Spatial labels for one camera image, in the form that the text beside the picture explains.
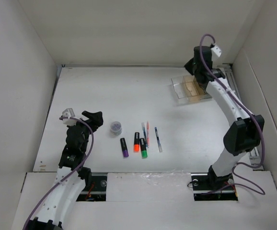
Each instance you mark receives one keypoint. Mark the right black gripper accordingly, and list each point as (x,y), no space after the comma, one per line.
(188,67)

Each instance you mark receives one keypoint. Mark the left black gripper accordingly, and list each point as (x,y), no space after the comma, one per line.
(95,120)

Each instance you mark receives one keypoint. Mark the purple highlighter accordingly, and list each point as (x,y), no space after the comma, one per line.
(124,148)

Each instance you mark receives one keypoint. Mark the teal pen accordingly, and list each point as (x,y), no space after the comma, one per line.
(144,133)

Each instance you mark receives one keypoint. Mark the orange highlighter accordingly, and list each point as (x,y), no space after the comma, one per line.
(136,142)

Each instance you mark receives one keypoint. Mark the orange pen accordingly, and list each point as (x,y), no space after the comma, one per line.
(147,133)

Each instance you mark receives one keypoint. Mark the green highlighter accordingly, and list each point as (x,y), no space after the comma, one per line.
(143,148)

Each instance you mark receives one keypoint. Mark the blue pen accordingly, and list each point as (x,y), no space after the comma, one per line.
(158,140)

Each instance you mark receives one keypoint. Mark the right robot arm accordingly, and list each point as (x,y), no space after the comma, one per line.
(245,128)

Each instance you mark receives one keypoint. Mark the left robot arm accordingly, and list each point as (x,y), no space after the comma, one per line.
(72,177)

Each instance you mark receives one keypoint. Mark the three-compartment plastic organizer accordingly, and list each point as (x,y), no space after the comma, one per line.
(187,91)

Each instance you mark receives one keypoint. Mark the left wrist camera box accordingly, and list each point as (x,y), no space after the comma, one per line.
(66,117)

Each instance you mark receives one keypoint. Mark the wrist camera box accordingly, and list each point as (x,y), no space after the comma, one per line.
(66,117)
(216,50)

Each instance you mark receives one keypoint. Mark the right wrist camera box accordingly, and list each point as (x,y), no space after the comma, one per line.
(216,50)

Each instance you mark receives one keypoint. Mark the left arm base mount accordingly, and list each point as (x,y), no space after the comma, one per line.
(95,191)

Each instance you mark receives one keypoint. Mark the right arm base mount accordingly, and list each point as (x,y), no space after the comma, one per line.
(207,188)

